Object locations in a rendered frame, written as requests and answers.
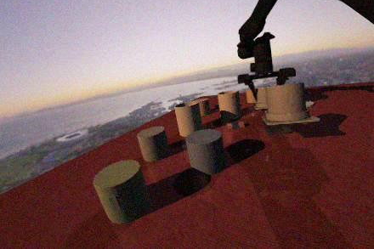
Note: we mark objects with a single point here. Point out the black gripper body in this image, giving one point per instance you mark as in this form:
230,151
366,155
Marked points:
263,65

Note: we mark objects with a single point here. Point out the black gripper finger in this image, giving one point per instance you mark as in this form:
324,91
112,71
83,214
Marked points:
251,86
281,81

